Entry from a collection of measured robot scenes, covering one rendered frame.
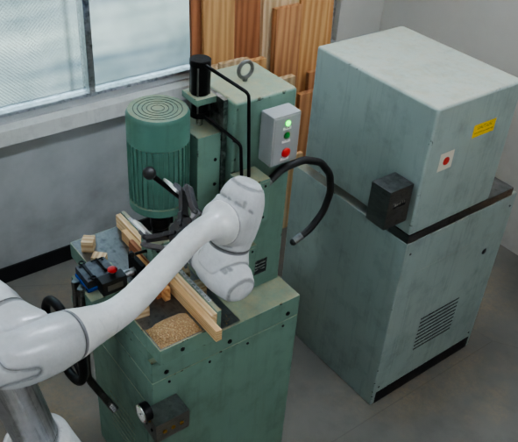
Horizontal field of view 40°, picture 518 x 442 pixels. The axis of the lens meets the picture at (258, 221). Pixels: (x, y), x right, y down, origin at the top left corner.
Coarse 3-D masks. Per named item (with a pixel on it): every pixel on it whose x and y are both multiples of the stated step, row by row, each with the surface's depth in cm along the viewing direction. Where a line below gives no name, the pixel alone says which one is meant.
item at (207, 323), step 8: (128, 232) 240; (128, 240) 239; (136, 240) 237; (176, 288) 219; (176, 296) 221; (184, 296) 216; (184, 304) 218; (192, 304) 214; (192, 312) 215; (200, 312) 211; (200, 320) 212; (208, 320) 209; (208, 328) 209; (216, 328) 206; (216, 336) 206
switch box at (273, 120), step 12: (276, 108) 203; (288, 108) 204; (264, 120) 202; (276, 120) 199; (300, 120) 205; (264, 132) 204; (276, 132) 201; (264, 144) 206; (276, 144) 204; (288, 144) 207; (264, 156) 208; (276, 156) 206; (288, 156) 209
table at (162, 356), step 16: (80, 240) 242; (96, 240) 242; (112, 240) 243; (80, 256) 236; (112, 256) 236; (160, 304) 219; (176, 304) 219; (144, 320) 213; (160, 320) 213; (144, 336) 209; (192, 336) 209; (208, 336) 213; (160, 352) 203; (176, 352) 208
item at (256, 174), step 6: (246, 168) 210; (252, 168) 210; (258, 168) 210; (234, 174) 207; (246, 174) 208; (252, 174) 208; (258, 174) 208; (264, 174) 208; (258, 180) 205; (264, 180) 206; (264, 186) 206; (264, 192) 208; (264, 210) 212; (264, 216) 213
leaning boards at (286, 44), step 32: (192, 0) 325; (224, 0) 332; (256, 0) 347; (288, 0) 360; (320, 0) 368; (192, 32) 333; (224, 32) 340; (256, 32) 357; (288, 32) 357; (320, 32) 379; (224, 64) 333; (288, 64) 367; (288, 192) 396
